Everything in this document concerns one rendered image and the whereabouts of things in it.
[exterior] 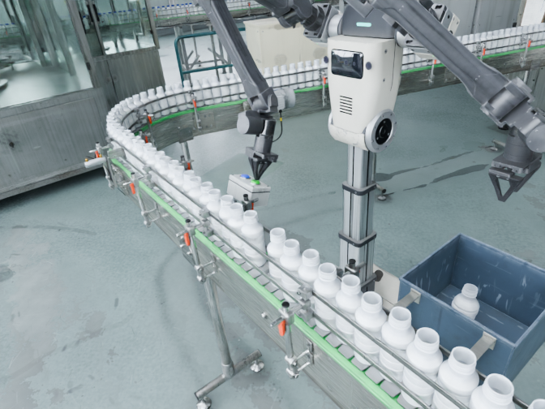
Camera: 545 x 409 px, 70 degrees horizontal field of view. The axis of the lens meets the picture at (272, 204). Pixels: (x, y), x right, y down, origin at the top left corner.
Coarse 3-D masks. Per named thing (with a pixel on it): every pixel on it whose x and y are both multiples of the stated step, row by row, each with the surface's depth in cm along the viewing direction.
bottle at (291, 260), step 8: (288, 240) 92; (296, 240) 91; (288, 248) 89; (296, 248) 90; (288, 256) 90; (296, 256) 91; (288, 264) 91; (296, 264) 90; (296, 272) 91; (288, 280) 93; (288, 288) 94; (296, 288) 94; (288, 296) 96; (296, 296) 95
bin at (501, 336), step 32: (448, 256) 124; (480, 256) 121; (512, 256) 112; (416, 288) 105; (448, 288) 133; (480, 288) 125; (512, 288) 116; (544, 288) 108; (416, 320) 110; (448, 320) 100; (480, 320) 120; (512, 320) 119; (544, 320) 98; (480, 352) 88; (512, 352) 88; (480, 384) 100
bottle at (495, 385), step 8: (488, 376) 58; (496, 376) 58; (488, 384) 59; (496, 384) 59; (504, 384) 58; (512, 384) 57; (472, 392) 61; (480, 392) 60; (488, 392) 57; (496, 392) 62; (504, 392) 59; (512, 392) 56; (472, 400) 60; (480, 400) 59; (488, 400) 58; (496, 400) 56; (504, 400) 56; (512, 400) 59; (472, 408) 60; (480, 408) 58; (488, 408) 58; (496, 408) 57; (504, 408) 57; (512, 408) 58
